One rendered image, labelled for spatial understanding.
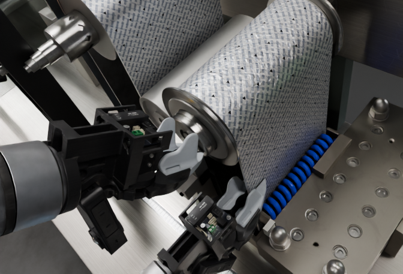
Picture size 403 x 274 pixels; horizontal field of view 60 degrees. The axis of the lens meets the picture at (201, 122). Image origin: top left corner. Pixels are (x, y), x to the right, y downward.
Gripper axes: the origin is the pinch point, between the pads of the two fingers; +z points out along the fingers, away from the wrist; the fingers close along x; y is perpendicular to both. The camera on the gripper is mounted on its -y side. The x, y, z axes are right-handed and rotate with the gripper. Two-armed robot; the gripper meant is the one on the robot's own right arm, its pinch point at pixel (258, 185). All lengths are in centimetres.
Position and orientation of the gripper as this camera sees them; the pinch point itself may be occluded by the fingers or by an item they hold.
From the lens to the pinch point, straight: 61.4
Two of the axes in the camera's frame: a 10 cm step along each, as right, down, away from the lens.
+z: 6.8, -6.6, 3.3
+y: -2.3, -6.1, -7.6
